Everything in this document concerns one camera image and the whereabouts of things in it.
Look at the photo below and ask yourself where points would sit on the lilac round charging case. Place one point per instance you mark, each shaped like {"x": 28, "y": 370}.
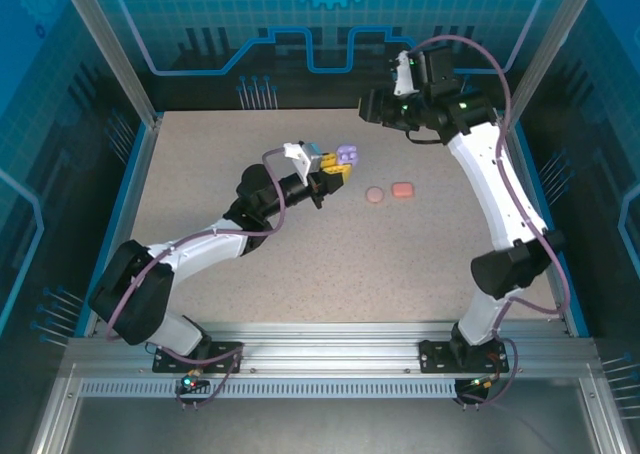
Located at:
{"x": 348, "y": 154}

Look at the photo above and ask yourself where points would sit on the pink round charging case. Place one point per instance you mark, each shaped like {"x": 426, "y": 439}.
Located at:
{"x": 374, "y": 196}

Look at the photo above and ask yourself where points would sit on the peach square charging case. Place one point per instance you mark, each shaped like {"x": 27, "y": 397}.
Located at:
{"x": 403, "y": 190}

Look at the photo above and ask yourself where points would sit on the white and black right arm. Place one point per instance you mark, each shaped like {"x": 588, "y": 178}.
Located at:
{"x": 495, "y": 189}

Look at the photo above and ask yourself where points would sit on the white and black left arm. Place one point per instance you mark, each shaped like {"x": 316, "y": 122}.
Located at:
{"x": 200, "y": 249}

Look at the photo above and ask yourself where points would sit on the blue table edge strip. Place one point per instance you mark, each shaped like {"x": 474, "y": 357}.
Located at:
{"x": 551, "y": 224}
{"x": 111, "y": 224}

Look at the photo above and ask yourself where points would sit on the small LED circuit board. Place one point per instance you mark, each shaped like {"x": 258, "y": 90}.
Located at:
{"x": 480, "y": 383}
{"x": 192, "y": 384}

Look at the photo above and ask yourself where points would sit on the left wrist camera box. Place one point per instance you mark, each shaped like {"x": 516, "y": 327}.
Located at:
{"x": 313, "y": 155}

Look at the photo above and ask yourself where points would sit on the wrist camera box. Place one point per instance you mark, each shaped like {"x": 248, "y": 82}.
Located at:
{"x": 313, "y": 155}
{"x": 400, "y": 63}

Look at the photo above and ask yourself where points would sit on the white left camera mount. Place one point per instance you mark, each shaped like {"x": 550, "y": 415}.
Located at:
{"x": 295, "y": 156}

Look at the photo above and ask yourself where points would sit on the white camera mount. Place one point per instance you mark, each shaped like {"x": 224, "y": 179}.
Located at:
{"x": 295, "y": 156}
{"x": 406, "y": 84}

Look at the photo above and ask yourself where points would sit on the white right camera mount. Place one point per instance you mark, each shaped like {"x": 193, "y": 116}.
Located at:
{"x": 406, "y": 84}

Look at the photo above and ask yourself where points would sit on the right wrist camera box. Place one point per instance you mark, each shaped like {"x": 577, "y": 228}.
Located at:
{"x": 400, "y": 63}

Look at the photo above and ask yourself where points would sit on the blue printed enclosure panel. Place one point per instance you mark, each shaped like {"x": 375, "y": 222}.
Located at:
{"x": 600, "y": 124}
{"x": 40, "y": 124}
{"x": 325, "y": 49}

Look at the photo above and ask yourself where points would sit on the aluminium frame post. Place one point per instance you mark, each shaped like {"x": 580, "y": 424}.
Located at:
{"x": 113, "y": 49}
{"x": 550, "y": 49}

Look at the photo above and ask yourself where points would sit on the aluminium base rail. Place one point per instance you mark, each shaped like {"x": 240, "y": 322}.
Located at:
{"x": 325, "y": 344}

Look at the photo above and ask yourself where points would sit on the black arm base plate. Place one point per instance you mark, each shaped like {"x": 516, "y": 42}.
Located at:
{"x": 222, "y": 356}
{"x": 435, "y": 356}

